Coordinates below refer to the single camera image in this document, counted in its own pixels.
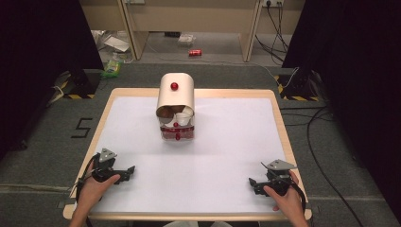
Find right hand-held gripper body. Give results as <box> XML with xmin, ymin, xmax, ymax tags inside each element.
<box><xmin>261</xmin><ymin>159</ymin><xmax>299</xmax><ymax>197</ymax></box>

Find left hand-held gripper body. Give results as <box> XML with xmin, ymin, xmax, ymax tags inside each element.
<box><xmin>92</xmin><ymin>148</ymin><xmax>127</xmax><ymax>184</ymax></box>

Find person's left hand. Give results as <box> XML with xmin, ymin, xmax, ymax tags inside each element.
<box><xmin>76</xmin><ymin>161</ymin><xmax>121</xmax><ymax>212</ymax></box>

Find person's right hand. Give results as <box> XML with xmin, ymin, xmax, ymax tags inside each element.
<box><xmin>262</xmin><ymin>170</ymin><xmax>306</xmax><ymax>222</ymax></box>

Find white table mat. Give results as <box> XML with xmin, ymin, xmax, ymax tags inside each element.
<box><xmin>91</xmin><ymin>96</ymin><xmax>288</xmax><ymax>214</ymax></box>

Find wooden table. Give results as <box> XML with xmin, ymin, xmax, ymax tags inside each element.
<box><xmin>62</xmin><ymin>87</ymin><xmax>313</xmax><ymax>221</ymax></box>

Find clear drawer with red knob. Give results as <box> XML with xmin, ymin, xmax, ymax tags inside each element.
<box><xmin>159</xmin><ymin>123</ymin><xmax>195</xmax><ymax>142</ymax></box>

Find brown bowl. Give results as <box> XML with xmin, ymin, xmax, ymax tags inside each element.
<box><xmin>157</xmin><ymin>106</ymin><xmax>175</xmax><ymax>125</ymax></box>

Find person's legs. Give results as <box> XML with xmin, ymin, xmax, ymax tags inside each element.
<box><xmin>163</xmin><ymin>220</ymin><xmax>233</xmax><ymax>227</ymax></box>

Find white cup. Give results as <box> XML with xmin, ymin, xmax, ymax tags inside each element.
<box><xmin>175</xmin><ymin>112</ymin><xmax>192</xmax><ymax>128</ymax></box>

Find black stand base striped tape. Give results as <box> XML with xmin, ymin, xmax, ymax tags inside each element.
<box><xmin>273</xmin><ymin>67</ymin><xmax>321</xmax><ymax>102</ymax></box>
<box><xmin>60</xmin><ymin>69</ymin><xmax>103</xmax><ymax>100</ymax></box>

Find cream roll-top cabinet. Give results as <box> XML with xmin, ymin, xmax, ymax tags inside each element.
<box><xmin>155</xmin><ymin>72</ymin><xmax>196</xmax><ymax>142</ymax></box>

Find green packet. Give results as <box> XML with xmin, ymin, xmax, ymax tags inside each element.
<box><xmin>100</xmin><ymin>59</ymin><xmax>123</xmax><ymax>79</ymax></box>

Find black curtain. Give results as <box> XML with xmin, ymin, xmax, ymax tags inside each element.
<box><xmin>281</xmin><ymin>0</ymin><xmax>401</xmax><ymax>218</ymax></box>
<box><xmin>0</xmin><ymin>0</ymin><xmax>105</xmax><ymax>160</ymax></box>

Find clear plastic box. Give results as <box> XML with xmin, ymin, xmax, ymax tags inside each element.
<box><xmin>177</xmin><ymin>33</ymin><xmax>197</xmax><ymax>48</ymax></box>

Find beige desk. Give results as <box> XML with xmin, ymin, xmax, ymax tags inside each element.
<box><xmin>78</xmin><ymin>0</ymin><xmax>306</xmax><ymax>63</ymax></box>

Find left hand-held gripper cable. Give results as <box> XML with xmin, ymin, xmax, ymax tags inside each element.
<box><xmin>69</xmin><ymin>153</ymin><xmax>99</xmax><ymax>227</ymax></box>

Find black floor cable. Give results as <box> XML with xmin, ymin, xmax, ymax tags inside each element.
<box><xmin>279</xmin><ymin>105</ymin><xmax>367</xmax><ymax>227</ymax></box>

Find black socket cable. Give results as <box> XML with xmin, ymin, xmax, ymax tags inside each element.
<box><xmin>254</xmin><ymin>2</ymin><xmax>289</xmax><ymax>63</ymax></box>

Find white wall socket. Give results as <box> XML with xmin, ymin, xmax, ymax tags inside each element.
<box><xmin>262</xmin><ymin>0</ymin><xmax>285</xmax><ymax>8</ymax></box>

